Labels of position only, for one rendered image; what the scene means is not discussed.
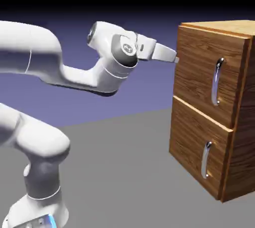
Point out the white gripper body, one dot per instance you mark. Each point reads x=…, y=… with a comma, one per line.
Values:
x=163, y=53

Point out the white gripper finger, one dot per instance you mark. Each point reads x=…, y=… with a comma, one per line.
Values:
x=176, y=59

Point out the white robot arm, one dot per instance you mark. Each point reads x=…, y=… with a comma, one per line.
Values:
x=41, y=56

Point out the wooden cabinet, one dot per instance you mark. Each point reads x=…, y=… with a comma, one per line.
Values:
x=242, y=112

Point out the wooden cabinet door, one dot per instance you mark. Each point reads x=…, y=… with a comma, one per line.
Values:
x=199, y=68
x=187, y=148

